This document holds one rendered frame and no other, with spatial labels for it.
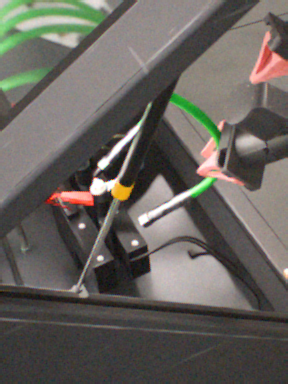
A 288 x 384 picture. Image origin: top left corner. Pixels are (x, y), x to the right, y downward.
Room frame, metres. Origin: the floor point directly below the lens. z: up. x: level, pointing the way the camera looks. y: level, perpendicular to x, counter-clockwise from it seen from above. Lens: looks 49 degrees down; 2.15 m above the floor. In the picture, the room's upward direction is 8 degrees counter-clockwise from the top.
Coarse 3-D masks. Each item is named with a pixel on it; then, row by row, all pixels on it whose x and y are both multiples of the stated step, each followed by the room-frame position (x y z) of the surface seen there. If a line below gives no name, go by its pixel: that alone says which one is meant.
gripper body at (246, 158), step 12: (240, 132) 0.82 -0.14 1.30; (240, 144) 0.80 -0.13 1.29; (252, 144) 0.79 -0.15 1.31; (264, 144) 0.77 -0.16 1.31; (228, 156) 0.79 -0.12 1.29; (240, 156) 0.79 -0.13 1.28; (252, 156) 0.78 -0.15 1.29; (264, 156) 0.77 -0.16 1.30; (276, 156) 0.76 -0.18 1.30; (228, 168) 0.77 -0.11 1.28; (240, 168) 0.78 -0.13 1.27; (252, 168) 0.79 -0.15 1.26; (264, 168) 0.79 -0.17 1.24; (240, 180) 0.77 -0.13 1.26; (252, 180) 0.77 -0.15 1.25
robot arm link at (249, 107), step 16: (240, 96) 0.78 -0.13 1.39; (256, 96) 0.76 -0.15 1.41; (272, 96) 0.76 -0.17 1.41; (224, 112) 0.78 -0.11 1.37; (240, 112) 0.76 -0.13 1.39; (256, 112) 0.75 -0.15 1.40; (272, 112) 0.75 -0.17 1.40; (240, 128) 0.76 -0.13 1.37; (256, 128) 0.75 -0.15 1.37; (272, 128) 0.75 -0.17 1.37
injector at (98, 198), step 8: (104, 184) 0.93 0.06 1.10; (104, 192) 0.92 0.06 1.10; (96, 200) 0.91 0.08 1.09; (104, 200) 0.91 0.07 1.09; (96, 208) 0.92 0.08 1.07; (104, 208) 0.91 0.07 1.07; (96, 216) 0.92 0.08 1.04; (104, 216) 0.91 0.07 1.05; (112, 232) 0.92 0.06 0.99; (104, 240) 0.92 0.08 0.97; (112, 240) 0.92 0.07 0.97; (112, 248) 0.92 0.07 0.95
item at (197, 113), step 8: (176, 96) 0.84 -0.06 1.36; (176, 104) 0.83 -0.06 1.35; (184, 104) 0.83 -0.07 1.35; (192, 104) 0.84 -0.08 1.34; (192, 112) 0.83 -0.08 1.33; (200, 112) 0.83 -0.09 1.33; (200, 120) 0.83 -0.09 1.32; (208, 120) 0.83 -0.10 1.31; (208, 128) 0.83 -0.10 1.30; (216, 128) 0.83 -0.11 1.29; (216, 136) 0.83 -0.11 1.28; (216, 144) 0.83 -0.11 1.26; (200, 184) 0.84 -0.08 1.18; (208, 184) 0.83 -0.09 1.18; (192, 192) 0.84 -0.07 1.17; (200, 192) 0.83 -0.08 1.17
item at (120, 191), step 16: (176, 80) 0.61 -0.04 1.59; (160, 96) 0.61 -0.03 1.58; (160, 112) 0.61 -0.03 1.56; (144, 128) 0.61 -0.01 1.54; (144, 144) 0.60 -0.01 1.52; (128, 160) 0.60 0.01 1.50; (128, 176) 0.60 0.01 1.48; (112, 192) 0.60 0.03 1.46; (128, 192) 0.60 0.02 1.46; (112, 208) 0.60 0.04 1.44; (96, 240) 0.60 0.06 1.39; (96, 256) 0.59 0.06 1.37; (80, 288) 0.58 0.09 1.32
